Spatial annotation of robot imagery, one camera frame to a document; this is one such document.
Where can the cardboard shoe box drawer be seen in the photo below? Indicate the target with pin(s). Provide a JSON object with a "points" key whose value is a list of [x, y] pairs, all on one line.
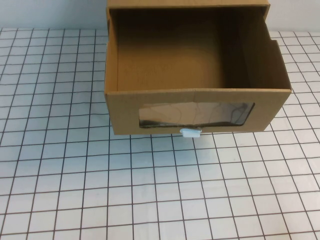
{"points": [[125, 112]]}

